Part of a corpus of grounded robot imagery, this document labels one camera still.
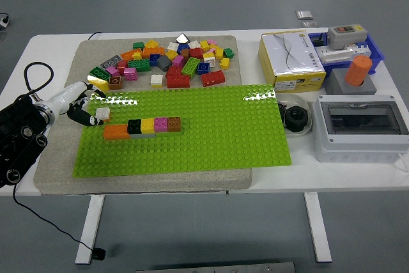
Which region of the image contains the large black hex nut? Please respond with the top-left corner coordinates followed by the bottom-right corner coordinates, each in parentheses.
top-left (283, 105), bottom-right (310, 133)

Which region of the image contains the yellow long building brick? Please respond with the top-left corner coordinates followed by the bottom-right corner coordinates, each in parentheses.
top-left (86, 74), bottom-right (111, 92)

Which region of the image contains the dark green long brick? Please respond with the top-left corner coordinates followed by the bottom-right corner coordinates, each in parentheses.
top-left (88, 66), bottom-right (112, 82)

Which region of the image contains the yellow and white cardboard box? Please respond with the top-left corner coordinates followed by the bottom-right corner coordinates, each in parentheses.
top-left (258, 31), bottom-right (327, 92)

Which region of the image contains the white circuit breaker unit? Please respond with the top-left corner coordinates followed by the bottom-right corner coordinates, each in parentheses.
top-left (314, 42), bottom-right (373, 65)

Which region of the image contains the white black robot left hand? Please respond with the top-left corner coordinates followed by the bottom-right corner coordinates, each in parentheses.
top-left (50, 81), bottom-right (107, 127)

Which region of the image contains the lime green long brick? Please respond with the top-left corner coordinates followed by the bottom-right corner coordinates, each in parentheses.
top-left (181, 56), bottom-right (201, 79)
top-left (155, 125), bottom-right (185, 137)

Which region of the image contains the white table leg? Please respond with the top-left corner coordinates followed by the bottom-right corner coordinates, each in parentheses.
top-left (75, 194), bottom-right (105, 265)
top-left (303, 192), bottom-right (332, 263)

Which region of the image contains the blue plastic bin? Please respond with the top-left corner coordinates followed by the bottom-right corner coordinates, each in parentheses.
top-left (308, 31), bottom-right (386, 77)

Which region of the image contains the red long building brick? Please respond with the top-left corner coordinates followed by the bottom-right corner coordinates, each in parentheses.
top-left (200, 70), bottom-right (226, 88)
top-left (166, 74), bottom-right (191, 90)

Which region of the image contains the grey flat long brick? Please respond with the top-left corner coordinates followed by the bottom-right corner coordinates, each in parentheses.
top-left (100, 54), bottom-right (123, 69)

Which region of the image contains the black power adapter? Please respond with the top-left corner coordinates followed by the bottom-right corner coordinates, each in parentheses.
top-left (311, 32), bottom-right (330, 47)

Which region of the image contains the orange cylinder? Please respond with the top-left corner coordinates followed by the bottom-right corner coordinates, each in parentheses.
top-left (344, 54), bottom-right (373, 88)

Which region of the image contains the black cable plug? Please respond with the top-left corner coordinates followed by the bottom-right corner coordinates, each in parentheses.
top-left (91, 247), bottom-right (107, 261)

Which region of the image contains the orange long building brick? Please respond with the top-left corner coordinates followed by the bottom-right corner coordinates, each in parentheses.
top-left (103, 123), bottom-right (131, 141)
top-left (142, 45), bottom-right (166, 59)
top-left (120, 48), bottom-right (144, 62)

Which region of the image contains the green studded baseplate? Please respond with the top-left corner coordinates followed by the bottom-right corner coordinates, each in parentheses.
top-left (72, 83), bottom-right (293, 179)

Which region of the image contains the thin black hanging cable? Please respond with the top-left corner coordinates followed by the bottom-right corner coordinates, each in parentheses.
top-left (12, 182), bottom-right (96, 253)

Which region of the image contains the dark grey building brick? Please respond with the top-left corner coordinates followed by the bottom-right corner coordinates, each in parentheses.
top-left (156, 54), bottom-right (173, 72)

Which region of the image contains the grey square block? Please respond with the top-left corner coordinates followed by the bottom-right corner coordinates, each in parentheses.
top-left (325, 68), bottom-right (378, 96)

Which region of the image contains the grey electrical distribution box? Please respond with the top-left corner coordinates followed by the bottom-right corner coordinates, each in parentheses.
top-left (312, 95), bottom-right (409, 163)

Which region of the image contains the grey-brown table mat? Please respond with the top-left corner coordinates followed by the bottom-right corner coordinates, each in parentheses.
top-left (33, 35), bottom-right (253, 196)

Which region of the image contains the grey switch box red button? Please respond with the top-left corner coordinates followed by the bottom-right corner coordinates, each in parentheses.
top-left (326, 24), bottom-right (368, 51)

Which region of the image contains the white dish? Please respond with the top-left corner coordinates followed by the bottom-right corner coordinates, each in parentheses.
top-left (276, 93), bottom-right (313, 138)

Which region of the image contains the green long building brick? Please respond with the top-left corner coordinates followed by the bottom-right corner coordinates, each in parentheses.
top-left (127, 58), bottom-right (151, 73)

